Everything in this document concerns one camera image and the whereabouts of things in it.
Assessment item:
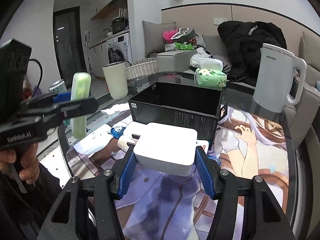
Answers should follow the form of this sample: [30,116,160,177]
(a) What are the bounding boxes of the green plastic case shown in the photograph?
[70,72,91,139]

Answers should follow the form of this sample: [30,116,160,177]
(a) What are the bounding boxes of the white tube orange cap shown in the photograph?
[117,135,136,152]

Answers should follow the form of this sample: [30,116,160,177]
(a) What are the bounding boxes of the white power adapter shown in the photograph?
[123,121,147,142]

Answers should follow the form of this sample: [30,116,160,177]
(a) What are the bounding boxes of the blue eye drop bottle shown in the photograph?
[110,126,126,139]

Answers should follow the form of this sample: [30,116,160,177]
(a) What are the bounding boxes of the white square box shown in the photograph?
[133,122,197,177]

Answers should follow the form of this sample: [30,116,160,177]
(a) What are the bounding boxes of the white remote colourful buttons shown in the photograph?
[196,140,209,154]

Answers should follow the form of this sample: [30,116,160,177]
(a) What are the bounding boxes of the person's left hand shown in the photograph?
[0,143,40,185]

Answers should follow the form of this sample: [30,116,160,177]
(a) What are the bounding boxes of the beverage can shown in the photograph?
[49,79,67,93]

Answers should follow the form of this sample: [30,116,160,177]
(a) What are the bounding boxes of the anime print desk mat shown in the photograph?
[67,123,294,239]

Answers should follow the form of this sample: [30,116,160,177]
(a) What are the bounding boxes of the cream steel tumbler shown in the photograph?
[103,62,128,100]

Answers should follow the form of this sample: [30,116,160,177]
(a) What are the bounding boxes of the crumpled white tissue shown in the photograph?
[101,103,130,115]

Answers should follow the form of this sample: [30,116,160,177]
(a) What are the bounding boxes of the white washing machine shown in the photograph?
[106,32,133,66]

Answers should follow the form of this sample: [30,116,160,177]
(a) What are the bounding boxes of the black cardboard box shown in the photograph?
[129,82,222,147]

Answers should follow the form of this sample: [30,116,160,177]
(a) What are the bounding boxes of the white wicker basket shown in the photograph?
[126,57,158,81]

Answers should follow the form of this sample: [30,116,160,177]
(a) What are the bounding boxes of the green tissue pack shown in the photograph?
[194,68,227,88]

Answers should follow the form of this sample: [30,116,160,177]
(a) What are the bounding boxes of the grey cushion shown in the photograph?
[142,21,176,57]

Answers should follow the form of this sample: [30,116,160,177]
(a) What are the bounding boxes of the pink plush toy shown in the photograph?
[163,30,178,44]

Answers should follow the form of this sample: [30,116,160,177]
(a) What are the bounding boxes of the white electric kettle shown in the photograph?
[253,43,307,113]

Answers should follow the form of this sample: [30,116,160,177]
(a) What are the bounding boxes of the black puffer jacket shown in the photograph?
[217,21,287,86]

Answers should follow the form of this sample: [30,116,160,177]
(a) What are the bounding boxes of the grey sofa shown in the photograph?
[143,3,319,148]

